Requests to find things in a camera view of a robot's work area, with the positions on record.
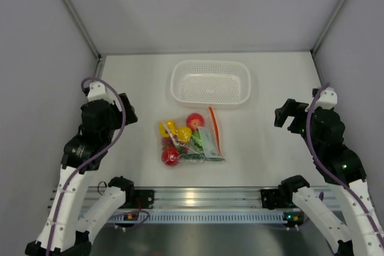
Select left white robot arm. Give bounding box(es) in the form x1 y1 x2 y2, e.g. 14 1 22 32
25 94 137 255

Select clear zip bag orange seal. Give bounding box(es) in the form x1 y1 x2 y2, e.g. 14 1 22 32
158 107 225 167

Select green fake scallion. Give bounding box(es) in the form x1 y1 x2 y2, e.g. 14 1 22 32
179 153 224 161

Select red fake apple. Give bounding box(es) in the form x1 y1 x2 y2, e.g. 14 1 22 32
186 113 205 131

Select right aluminium frame post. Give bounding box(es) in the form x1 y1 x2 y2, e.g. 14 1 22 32
311 0 348 58

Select yellow fake lemon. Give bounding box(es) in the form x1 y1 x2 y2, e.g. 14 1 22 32
176 127 193 143

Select white perforated plastic basket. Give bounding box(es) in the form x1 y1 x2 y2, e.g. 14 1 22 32
170 60 251 109

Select aluminium mounting rail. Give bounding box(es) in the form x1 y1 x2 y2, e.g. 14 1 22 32
47 186 343 210

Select green fake watermelon ball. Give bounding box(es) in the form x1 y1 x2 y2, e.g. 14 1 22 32
191 130 203 149

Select aluminium frame post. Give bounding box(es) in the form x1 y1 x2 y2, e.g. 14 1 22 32
311 0 348 58
61 0 101 60

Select red fake tomato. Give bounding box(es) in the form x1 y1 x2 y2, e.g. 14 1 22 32
161 147 180 167

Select slotted grey cable duct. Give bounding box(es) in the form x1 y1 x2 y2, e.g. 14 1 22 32
107 210 304 224

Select left aluminium frame post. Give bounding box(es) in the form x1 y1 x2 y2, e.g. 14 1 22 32
61 0 101 60

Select purple fake grape bunch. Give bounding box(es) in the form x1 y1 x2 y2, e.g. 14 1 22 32
161 137 188 155

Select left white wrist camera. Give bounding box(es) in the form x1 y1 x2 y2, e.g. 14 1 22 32
85 81 113 104

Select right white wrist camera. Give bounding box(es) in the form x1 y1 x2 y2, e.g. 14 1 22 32
314 88 338 110

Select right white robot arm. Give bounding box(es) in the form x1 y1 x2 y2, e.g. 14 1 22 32
274 97 383 255

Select yellow fake bell pepper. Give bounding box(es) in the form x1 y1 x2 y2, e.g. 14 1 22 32
159 120 178 138

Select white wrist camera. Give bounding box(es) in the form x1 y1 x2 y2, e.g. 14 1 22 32
314 88 338 110
85 81 113 104

